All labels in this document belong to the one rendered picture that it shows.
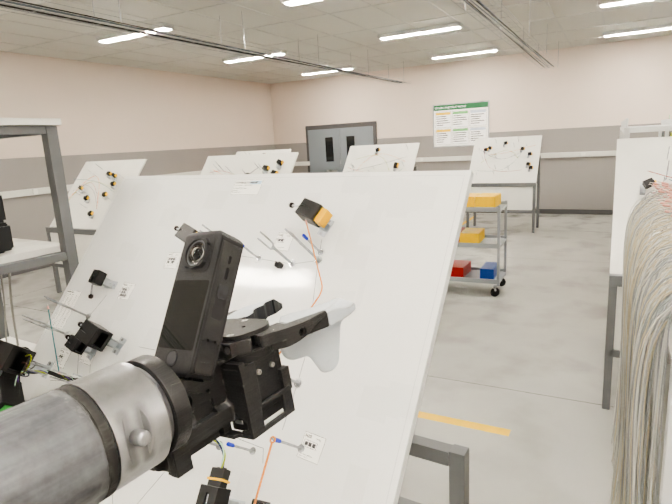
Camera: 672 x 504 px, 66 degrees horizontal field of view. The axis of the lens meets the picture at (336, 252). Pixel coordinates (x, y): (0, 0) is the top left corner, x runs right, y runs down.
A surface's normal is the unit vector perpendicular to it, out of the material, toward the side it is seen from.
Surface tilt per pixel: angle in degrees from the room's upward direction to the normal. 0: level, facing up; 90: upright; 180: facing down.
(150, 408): 62
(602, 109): 90
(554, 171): 90
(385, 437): 51
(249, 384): 82
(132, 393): 41
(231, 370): 90
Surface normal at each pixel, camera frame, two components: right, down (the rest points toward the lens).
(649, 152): -0.39, -0.47
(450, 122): -0.47, 0.21
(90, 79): 0.88, 0.05
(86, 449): 0.76, -0.29
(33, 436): 0.47, -0.73
